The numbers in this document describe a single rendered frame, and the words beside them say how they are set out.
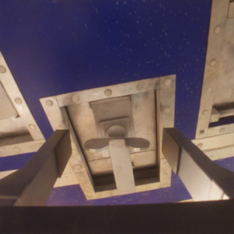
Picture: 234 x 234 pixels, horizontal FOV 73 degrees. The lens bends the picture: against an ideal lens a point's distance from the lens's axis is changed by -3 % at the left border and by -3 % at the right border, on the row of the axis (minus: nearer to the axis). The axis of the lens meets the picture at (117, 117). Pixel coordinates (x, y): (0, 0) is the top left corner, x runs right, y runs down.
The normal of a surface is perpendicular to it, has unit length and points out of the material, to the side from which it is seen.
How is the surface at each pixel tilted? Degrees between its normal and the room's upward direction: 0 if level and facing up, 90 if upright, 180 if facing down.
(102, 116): 90
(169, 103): 90
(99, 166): 90
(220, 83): 90
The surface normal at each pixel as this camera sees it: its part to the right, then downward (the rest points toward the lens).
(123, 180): 0.03, 0.29
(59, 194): 0.07, 0.54
